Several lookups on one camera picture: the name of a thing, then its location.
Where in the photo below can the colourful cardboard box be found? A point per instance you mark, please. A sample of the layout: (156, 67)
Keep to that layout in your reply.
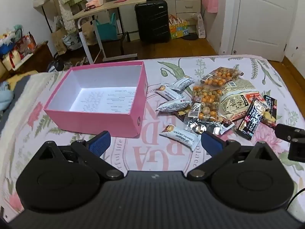
(178, 28)

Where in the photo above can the floral bedsheet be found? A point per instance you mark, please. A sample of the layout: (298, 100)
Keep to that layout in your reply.
(154, 158)

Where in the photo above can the clear bag of orange balls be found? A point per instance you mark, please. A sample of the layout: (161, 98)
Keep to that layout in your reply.
(220, 76)

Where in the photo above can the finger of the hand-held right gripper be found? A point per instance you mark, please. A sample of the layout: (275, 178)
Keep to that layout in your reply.
(297, 150)
(287, 131)

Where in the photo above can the dark round mat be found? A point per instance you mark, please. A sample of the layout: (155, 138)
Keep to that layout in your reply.
(190, 37)

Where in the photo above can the black and red snack packet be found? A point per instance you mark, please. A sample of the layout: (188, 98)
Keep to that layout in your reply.
(271, 111)

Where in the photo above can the brown paper bag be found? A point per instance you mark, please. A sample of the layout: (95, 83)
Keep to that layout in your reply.
(59, 41)

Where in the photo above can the clear bag of wrapped nuts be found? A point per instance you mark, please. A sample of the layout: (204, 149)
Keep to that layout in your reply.
(206, 99)

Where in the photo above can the pink cardboard box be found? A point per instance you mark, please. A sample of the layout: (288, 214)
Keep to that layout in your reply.
(95, 122)

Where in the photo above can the white printed bag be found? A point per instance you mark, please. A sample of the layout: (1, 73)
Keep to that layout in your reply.
(71, 41)

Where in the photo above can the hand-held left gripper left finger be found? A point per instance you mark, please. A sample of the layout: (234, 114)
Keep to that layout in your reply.
(101, 143)

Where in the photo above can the white door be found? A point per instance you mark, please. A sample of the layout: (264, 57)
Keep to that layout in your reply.
(264, 16)

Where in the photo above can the teal bag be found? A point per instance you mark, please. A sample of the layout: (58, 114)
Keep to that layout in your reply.
(106, 29)

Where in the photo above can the white snack packet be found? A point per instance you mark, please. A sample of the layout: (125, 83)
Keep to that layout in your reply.
(183, 82)
(181, 137)
(168, 93)
(172, 105)

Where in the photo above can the white gift box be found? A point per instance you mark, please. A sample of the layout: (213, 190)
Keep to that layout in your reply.
(10, 59)

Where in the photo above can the dark brown snack packet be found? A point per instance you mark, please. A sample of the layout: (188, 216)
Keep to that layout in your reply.
(181, 114)

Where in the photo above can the light blue cloth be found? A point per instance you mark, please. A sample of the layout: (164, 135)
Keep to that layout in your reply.
(4, 95)

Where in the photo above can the silver snack packet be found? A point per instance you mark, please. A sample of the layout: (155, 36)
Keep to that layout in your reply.
(202, 126)

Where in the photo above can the dark shoes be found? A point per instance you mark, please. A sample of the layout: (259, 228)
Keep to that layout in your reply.
(56, 64)

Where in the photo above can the large cream snack bag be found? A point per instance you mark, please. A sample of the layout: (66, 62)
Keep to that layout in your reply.
(238, 97)

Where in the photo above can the white plastic bag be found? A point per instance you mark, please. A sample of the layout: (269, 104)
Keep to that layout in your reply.
(201, 27)

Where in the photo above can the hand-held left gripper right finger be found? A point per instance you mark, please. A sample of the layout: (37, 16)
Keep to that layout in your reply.
(211, 144)

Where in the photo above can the dark wooden nightstand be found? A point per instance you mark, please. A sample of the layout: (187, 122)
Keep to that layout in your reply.
(40, 57)

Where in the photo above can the black suitcase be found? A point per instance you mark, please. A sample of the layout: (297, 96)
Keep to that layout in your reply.
(152, 21)

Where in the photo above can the pink tissue box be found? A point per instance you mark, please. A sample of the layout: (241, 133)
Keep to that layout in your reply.
(94, 2)

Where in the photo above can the red folder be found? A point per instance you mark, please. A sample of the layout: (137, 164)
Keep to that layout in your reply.
(122, 0)

